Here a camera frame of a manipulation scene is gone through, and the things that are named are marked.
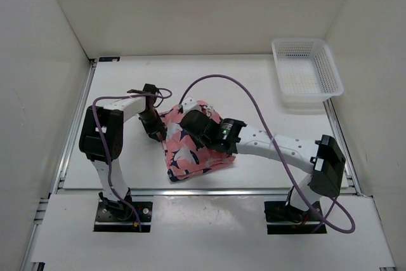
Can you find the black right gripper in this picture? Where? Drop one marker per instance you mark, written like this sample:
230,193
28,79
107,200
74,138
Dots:
196,139

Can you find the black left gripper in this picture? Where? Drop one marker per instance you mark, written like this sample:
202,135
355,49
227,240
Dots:
158,127

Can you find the pink shark print shorts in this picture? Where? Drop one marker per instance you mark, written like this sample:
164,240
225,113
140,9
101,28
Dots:
183,158

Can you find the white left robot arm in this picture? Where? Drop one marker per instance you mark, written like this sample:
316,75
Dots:
102,135

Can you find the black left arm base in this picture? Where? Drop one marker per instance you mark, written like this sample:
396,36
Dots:
109,219

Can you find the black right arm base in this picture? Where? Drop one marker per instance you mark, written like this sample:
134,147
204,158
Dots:
285,220

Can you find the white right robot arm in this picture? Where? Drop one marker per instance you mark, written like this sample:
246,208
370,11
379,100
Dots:
321,160

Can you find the black label sticker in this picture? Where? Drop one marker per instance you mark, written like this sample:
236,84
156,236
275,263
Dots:
109,59

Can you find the white plastic mesh basket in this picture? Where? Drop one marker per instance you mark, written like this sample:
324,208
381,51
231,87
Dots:
306,70

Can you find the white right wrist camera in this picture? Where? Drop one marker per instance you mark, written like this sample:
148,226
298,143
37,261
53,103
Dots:
188,104

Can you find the aluminium table frame rail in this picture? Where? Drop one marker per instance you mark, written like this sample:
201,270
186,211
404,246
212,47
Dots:
213,222

